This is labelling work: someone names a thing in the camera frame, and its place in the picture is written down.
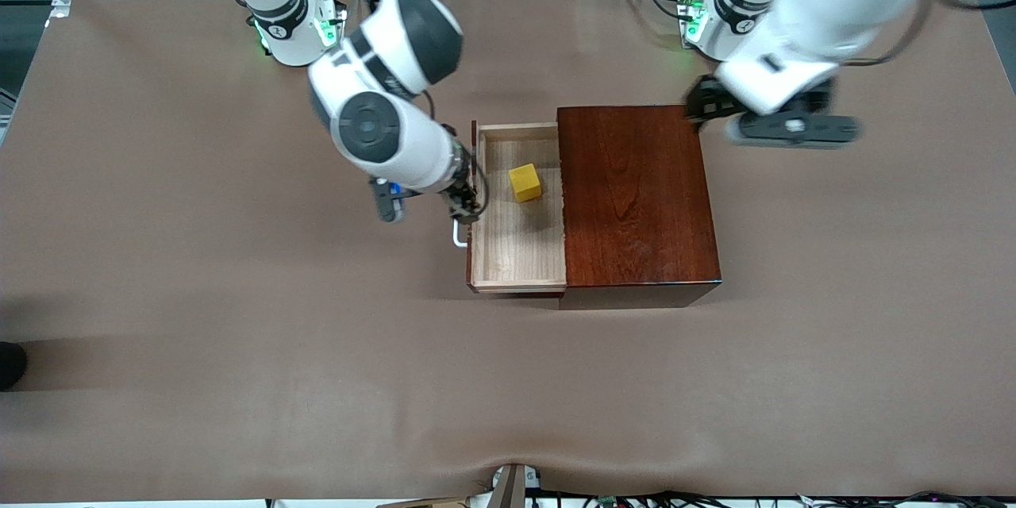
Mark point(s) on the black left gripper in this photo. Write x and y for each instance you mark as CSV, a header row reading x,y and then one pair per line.
x,y
709,101

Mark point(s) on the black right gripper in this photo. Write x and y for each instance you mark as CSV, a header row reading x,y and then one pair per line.
x,y
463,196

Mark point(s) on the wooden drawer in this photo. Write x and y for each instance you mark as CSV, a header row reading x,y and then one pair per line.
x,y
520,246

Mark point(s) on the yellow block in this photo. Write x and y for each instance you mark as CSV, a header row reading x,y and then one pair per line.
x,y
525,184

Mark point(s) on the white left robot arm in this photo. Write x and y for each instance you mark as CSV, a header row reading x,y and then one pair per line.
x,y
833,0

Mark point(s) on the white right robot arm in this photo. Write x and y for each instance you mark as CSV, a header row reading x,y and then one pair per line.
x,y
405,151

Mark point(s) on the crinkled silver foil strip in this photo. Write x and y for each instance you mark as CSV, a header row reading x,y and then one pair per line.
x,y
563,214

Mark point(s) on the dark brown wooden cabinet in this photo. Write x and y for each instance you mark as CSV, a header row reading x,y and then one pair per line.
x,y
635,198

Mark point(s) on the brown table mat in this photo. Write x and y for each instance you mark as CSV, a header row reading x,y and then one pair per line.
x,y
357,381

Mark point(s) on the tan cardboard piece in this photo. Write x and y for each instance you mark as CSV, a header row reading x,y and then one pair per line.
x,y
421,503

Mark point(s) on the black round object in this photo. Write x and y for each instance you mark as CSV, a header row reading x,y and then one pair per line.
x,y
11,365

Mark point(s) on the grey camera stand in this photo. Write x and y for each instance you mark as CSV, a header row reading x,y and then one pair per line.
x,y
508,488

